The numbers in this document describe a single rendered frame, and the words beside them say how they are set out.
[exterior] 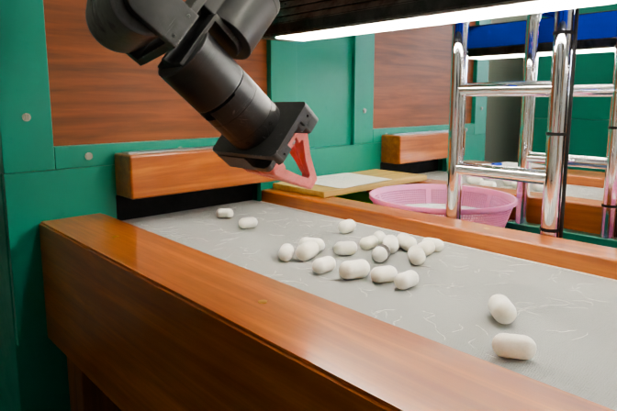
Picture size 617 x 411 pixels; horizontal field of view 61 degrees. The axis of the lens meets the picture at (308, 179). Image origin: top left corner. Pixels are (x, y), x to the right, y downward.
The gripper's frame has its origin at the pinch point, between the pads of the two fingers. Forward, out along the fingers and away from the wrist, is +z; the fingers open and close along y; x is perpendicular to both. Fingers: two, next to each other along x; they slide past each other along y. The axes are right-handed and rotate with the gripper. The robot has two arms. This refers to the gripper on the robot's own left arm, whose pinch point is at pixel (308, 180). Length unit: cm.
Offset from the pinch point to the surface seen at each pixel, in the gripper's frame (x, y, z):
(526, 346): 8.1, -24.7, 6.9
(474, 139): -69, 42, 85
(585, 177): -54, 4, 78
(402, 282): 4.6, -8.7, 11.3
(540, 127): -179, 96, 218
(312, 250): 3.9, 6.0, 11.5
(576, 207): -30, -7, 51
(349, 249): 1.1, 4.1, 15.5
